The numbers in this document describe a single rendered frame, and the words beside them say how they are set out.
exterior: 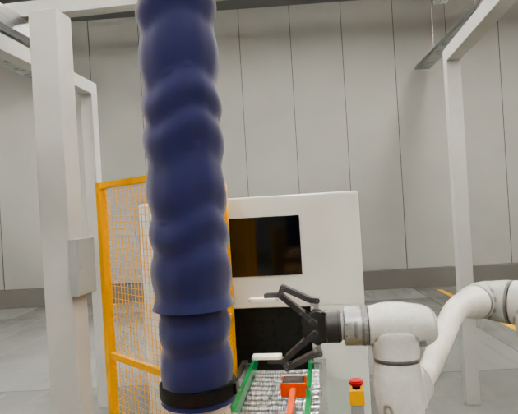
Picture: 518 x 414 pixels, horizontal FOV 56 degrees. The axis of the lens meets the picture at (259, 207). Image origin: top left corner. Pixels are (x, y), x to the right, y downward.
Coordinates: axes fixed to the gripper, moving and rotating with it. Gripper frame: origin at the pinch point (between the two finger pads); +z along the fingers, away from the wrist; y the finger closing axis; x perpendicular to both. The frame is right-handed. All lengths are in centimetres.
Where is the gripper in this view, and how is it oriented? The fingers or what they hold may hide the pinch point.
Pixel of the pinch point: (255, 328)
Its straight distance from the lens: 120.1
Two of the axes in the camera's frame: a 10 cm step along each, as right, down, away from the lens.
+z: -9.9, 0.6, 1.2
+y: 0.6, 10.0, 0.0
